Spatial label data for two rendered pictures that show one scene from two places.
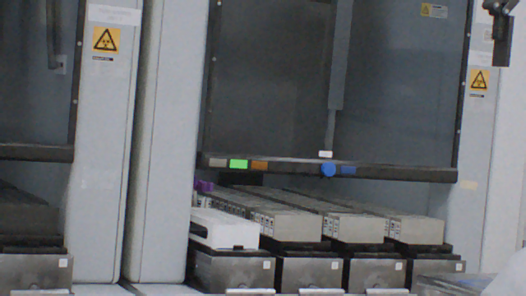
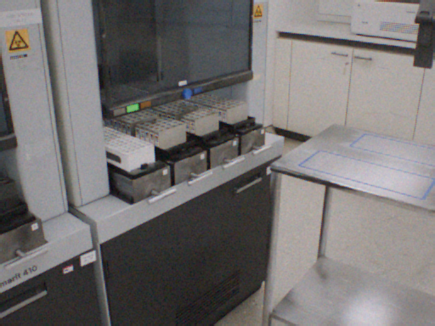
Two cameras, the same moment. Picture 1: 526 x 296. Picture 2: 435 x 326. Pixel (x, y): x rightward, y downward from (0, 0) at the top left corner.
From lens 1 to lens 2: 0.99 m
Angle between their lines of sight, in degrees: 29
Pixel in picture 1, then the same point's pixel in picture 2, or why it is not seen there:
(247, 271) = (155, 181)
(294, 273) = (181, 170)
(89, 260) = (46, 205)
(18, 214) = not seen: outside the picture
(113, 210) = (53, 166)
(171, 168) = (87, 124)
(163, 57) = (65, 42)
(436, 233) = (244, 112)
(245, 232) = (146, 153)
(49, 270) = (26, 235)
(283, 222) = (164, 135)
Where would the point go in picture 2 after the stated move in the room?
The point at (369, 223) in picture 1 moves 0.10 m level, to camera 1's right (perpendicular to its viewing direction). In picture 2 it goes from (211, 118) to (239, 115)
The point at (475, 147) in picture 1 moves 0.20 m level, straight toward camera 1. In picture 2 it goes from (258, 53) to (274, 64)
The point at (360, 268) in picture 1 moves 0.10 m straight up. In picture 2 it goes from (215, 152) to (215, 122)
